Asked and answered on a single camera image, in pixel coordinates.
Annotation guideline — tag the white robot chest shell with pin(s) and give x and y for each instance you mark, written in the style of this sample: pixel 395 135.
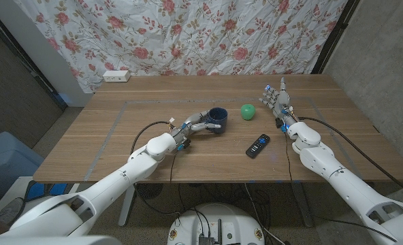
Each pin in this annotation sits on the white robot chest shell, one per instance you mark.
pixel 51 241

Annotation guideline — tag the blue floor mat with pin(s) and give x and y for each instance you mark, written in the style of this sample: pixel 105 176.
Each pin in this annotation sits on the blue floor mat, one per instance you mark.
pixel 51 190

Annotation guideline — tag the black round floor disc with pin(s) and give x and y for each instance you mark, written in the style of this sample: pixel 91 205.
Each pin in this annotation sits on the black round floor disc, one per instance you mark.
pixel 150 191

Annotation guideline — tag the black backdrop stand pole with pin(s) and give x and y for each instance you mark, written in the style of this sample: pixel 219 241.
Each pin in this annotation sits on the black backdrop stand pole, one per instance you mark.
pixel 334 34

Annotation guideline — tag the blue plastic bin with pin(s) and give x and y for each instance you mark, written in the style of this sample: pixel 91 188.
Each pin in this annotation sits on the blue plastic bin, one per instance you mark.
pixel 4 160

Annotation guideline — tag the grey table leg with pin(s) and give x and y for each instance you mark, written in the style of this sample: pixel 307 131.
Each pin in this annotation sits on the grey table leg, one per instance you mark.
pixel 303 211

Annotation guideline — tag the floral backdrop cloth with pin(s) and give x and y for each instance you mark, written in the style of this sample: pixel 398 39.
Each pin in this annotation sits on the floral backdrop cloth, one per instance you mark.
pixel 188 34

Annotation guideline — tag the grey finned box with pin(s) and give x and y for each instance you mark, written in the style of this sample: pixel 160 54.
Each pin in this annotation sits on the grey finned box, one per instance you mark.
pixel 206 240

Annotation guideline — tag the white power strip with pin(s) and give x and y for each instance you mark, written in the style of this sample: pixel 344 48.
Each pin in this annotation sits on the white power strip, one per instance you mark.
pixel 116 76

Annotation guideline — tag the dark blue ceramic mug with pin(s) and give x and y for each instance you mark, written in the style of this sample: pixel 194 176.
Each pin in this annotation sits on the dark blue ceramic mug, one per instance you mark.
pixel 220 119

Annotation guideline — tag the black antenna stub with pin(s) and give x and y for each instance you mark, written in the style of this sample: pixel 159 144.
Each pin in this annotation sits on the black antenna stub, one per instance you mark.
pixel 219 231

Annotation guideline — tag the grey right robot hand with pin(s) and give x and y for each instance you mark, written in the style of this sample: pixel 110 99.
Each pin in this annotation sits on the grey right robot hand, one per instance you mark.
pixel 280 102

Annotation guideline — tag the white floor sheet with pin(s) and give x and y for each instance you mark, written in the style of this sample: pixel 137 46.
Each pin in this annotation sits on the white floor sheet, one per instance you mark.
pixel 14 188

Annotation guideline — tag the green apple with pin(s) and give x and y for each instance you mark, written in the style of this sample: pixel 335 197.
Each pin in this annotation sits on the green apple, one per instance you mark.
pixel 248 112

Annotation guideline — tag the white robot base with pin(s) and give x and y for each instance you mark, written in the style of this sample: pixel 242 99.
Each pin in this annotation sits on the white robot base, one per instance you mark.
pixel 218 221

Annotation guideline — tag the white table leg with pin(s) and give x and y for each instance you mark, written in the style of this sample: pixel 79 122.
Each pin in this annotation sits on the white table leg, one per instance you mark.
pixel 126 211

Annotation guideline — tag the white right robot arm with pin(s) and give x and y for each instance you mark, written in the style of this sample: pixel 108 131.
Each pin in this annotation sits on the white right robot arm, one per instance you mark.
pixel 324 160

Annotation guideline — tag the white upright panel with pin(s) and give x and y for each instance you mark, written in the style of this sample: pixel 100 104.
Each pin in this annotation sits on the white upright panel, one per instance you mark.
pixel 45 58

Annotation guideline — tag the black TV remote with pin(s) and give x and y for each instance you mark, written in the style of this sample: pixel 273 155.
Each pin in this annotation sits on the black TV remote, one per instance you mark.
pixel 257 146

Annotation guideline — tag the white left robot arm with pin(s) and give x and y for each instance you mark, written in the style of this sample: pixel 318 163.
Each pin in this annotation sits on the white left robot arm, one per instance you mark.
pixel 120 180

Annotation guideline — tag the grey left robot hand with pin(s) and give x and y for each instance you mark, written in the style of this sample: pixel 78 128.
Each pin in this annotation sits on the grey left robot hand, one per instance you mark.
pixel 193 124

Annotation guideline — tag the grey sneaker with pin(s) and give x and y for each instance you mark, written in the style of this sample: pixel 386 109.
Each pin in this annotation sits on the grey sneaker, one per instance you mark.
pixel 11 211

